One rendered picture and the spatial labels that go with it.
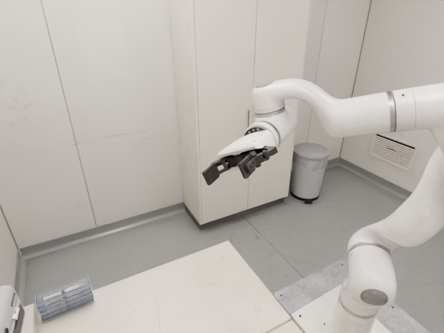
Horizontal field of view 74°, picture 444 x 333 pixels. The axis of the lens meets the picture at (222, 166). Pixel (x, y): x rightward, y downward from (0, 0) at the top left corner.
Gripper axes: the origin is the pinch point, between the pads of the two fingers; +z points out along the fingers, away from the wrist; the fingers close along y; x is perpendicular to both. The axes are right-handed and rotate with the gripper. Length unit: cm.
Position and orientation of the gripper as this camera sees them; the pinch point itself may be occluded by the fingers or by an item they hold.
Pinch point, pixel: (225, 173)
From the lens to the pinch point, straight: 58.0
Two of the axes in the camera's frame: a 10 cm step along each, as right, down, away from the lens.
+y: 7.6, -1.7, -6.3
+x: 4.1, 8.7, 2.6
